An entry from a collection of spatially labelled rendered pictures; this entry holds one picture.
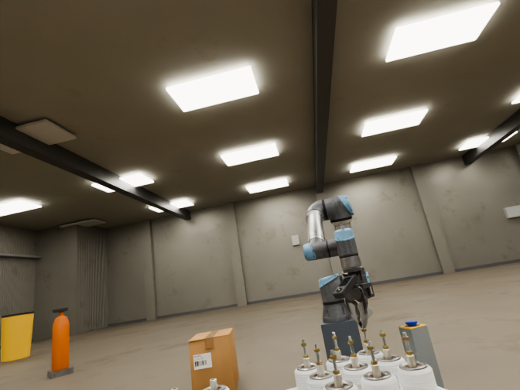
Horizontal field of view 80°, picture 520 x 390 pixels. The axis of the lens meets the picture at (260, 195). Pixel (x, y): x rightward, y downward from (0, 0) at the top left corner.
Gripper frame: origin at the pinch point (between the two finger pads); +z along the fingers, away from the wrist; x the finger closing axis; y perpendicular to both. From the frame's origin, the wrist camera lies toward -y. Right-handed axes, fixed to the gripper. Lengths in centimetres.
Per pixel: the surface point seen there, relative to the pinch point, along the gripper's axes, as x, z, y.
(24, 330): 615, -9, -108
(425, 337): -14.3, 7.3, 15.1
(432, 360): -14.4, 14.8, 15.2
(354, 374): -8.7, 10.4, -19.0
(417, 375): -24.8, 10.6, -12.0
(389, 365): -13.6, 10.3, -7.7
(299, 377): 8.6, 11.2, -26.0
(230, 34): 155, -302, 79
